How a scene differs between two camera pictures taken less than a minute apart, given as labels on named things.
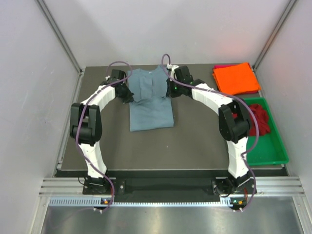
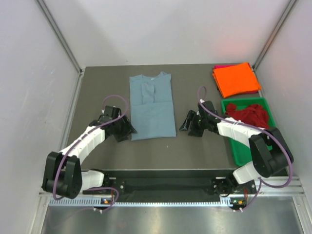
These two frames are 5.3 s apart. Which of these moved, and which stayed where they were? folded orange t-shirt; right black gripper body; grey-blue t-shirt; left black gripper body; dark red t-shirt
Moved: right black gripper body; grey-blue t-shirt; left black gripper body
Stayed: folded orange t-shirt; dark red t-shirt
